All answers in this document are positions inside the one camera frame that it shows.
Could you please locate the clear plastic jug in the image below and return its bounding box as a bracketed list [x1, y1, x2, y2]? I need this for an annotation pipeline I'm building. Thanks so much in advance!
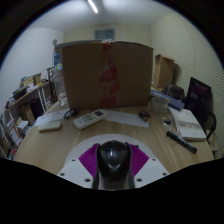
[53, 69, 69, 108]

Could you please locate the black marker pen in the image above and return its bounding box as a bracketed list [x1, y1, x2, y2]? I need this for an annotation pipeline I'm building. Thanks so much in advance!
[165, 130, 198, 154]

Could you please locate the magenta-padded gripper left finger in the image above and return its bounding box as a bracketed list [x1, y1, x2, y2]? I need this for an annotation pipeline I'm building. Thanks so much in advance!
[56, 143, 101, 190]

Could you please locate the white remote control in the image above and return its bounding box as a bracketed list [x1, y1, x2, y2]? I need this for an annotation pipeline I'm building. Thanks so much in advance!
[73, 109, 109, 131]

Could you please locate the large brown cardboard box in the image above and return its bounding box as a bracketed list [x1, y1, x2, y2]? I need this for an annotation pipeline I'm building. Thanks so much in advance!
[61, 40, 155, 111]

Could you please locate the round cartoon-print mouse pad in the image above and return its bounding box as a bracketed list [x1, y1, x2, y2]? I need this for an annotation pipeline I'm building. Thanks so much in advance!
[64, 133, 156, 168]

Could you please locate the black computer mouse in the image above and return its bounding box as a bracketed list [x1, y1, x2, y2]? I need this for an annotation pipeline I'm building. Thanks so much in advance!
[95, 140, 132, 183]

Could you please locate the white paper sheet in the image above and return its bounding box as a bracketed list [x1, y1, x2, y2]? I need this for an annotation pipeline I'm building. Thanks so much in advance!
[103, 109, 150, 129]
[33, 108, 71, 127]

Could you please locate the cluttered shelf unit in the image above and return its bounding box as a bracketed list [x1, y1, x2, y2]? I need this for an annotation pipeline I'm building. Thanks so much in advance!
[0, 71, 54, 159]

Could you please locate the clear plastic tub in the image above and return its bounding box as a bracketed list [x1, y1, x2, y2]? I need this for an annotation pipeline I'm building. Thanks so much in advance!
[149, 95, 170, 114]

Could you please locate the blue-printed white carton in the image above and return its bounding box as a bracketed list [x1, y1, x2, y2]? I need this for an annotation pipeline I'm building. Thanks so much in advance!
[53, 46, 63, 68]

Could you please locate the white open book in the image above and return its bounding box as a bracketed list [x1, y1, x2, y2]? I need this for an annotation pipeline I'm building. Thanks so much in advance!
[168, 106, 208, 142]

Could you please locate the ceiling tube light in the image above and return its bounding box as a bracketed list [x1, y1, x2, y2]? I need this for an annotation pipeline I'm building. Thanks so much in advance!
[87, 0, 99, 14]

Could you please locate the small dark metal clip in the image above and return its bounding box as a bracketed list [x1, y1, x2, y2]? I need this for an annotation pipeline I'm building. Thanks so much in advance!
[138, 110, 152, 122]

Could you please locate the black office chair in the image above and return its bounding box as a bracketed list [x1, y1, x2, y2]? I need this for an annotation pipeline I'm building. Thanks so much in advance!
[184, 76, 218, 141]

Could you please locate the blue book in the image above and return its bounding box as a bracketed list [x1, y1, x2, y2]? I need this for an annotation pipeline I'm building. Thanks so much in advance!
[149, 89, 185, 112]

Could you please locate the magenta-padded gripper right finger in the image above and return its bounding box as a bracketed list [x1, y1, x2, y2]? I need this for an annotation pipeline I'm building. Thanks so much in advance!
[126, 143, 170, 190]

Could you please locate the small flat white device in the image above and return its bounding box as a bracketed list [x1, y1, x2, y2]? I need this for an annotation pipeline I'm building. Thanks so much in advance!
[37, 120, 62, 133]

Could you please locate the tall open cardboard box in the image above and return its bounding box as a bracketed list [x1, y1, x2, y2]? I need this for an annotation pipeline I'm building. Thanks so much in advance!
[153, 54, 176, 90]

